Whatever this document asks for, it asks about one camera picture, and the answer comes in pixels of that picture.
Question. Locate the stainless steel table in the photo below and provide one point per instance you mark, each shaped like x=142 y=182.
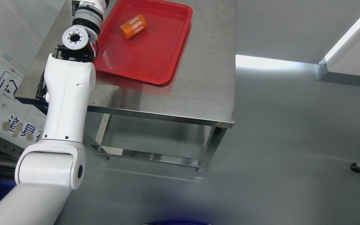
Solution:
x=201 y=92

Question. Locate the orange cylindrical capacitor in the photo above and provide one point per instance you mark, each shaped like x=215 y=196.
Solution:
x=133 y=26

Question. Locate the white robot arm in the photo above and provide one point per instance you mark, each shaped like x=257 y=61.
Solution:
x=49 y=170

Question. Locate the red plastic tray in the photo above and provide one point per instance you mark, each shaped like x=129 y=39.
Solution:
x=152 y=55

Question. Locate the white printed sign board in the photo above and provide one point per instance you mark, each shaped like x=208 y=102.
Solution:
x=21 y=124

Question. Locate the black caster wheel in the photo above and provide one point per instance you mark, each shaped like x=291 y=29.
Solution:
x=354 y=168

